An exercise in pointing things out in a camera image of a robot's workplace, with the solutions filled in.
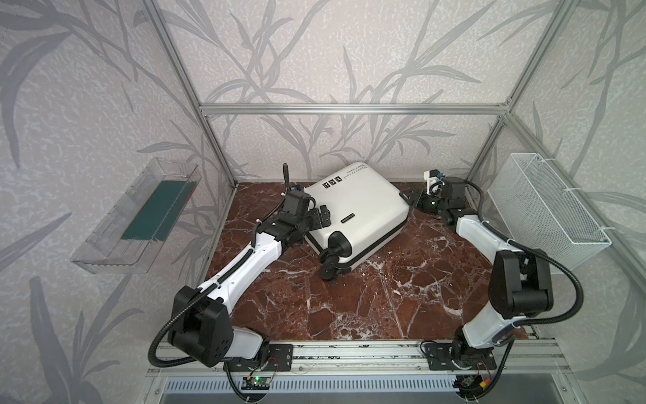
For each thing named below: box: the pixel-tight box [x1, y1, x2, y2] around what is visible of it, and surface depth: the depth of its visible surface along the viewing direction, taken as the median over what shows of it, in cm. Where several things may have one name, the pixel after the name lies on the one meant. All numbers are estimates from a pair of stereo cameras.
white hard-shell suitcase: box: [304, 161, 410, 282], surface depth 86 cm
